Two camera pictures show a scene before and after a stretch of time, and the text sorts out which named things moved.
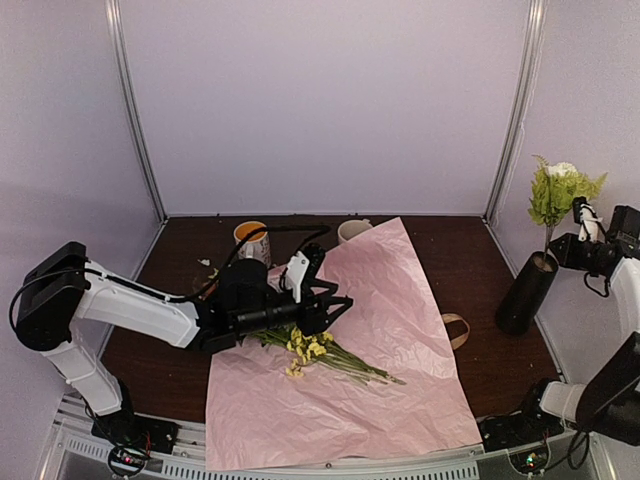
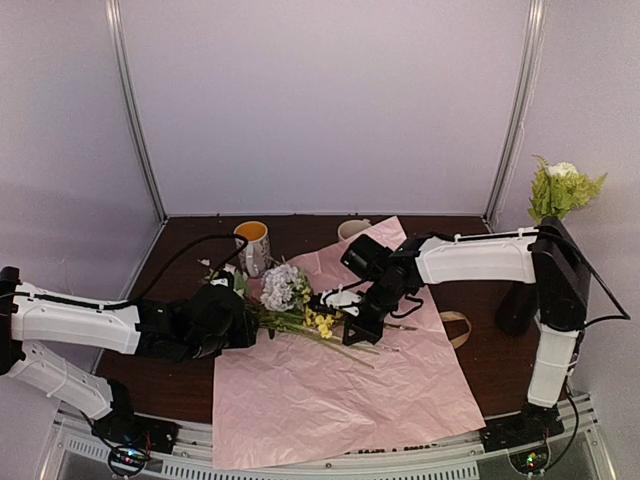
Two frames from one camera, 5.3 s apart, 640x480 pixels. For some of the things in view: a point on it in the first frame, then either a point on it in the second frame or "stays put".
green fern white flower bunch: (558, 187) stays put
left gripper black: (313, 318) to (245, 334)
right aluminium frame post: (520, 109) stays put
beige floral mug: (350, 227) stays put
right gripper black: (565, 256) to (371, 333)
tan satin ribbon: (450, 317) stays put
